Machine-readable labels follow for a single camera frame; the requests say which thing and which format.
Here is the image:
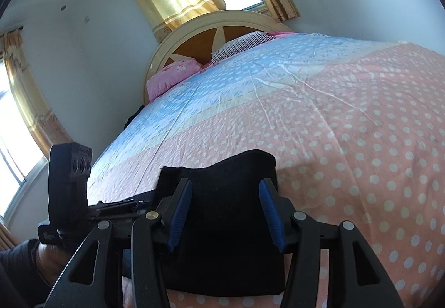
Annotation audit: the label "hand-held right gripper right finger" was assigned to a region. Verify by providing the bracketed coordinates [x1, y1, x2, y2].
[258, 179, 406, 308]

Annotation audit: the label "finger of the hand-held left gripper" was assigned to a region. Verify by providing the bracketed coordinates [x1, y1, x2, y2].
[88, 200, 155, 209]
[87, 210, 140, 223]

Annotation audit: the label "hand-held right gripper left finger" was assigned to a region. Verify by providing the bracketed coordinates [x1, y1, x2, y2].
[45, 178, 193, 308]

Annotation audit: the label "black pants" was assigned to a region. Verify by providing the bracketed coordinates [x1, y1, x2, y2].
[122, 149, 287, 296]

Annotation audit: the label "person's left forearm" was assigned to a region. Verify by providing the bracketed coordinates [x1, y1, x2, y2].
[0, 239, 75, 298]

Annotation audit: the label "dark object beside bed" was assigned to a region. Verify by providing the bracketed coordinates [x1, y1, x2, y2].
[124, 105, 145, 128]

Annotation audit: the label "polka dot bed sheet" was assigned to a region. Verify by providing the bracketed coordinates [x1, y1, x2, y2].
[87, 32, 445, 308]

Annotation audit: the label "pink pillow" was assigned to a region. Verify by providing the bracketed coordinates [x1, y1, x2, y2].
[146, 58, 205, 102]

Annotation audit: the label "striped pillow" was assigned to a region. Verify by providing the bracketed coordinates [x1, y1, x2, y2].
[211, 31, 275, 63]

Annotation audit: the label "cream and orange headboard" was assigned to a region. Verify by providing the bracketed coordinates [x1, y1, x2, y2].
[142, 10, 293, 105]

